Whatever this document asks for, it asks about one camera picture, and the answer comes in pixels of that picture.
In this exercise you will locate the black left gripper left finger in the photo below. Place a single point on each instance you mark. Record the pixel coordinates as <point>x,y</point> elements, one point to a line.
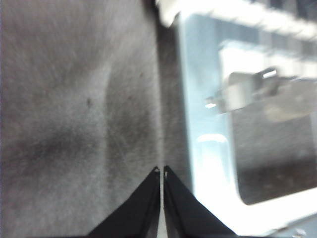
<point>133,215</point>

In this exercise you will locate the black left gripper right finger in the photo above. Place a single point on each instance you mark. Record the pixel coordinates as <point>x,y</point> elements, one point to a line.
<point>188,215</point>

